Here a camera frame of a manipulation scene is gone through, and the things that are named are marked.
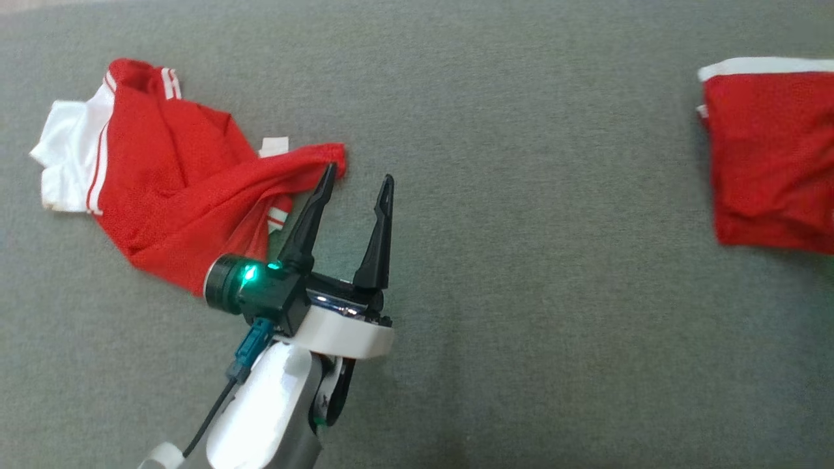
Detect red white basketball shorts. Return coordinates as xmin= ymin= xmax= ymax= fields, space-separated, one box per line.
xmin=696 ymin=57 xmax=834 ymax=255

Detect large grey sofa ottoman cushion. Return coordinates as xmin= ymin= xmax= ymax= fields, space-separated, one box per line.
xmin=0 ymin=0 xmax=834 ymax=469

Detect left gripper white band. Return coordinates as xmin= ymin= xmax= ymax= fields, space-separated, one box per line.
xmin=274 ymin=162 xmax=395 ymax=360

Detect white cable clip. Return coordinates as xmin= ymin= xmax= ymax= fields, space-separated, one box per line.
xmin=137 ymin=443 xmax=186 ymax=469

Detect red white basketball jersey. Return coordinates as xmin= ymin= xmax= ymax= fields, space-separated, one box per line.
xmin=29 ymin=57 xmax=347 ymax=297

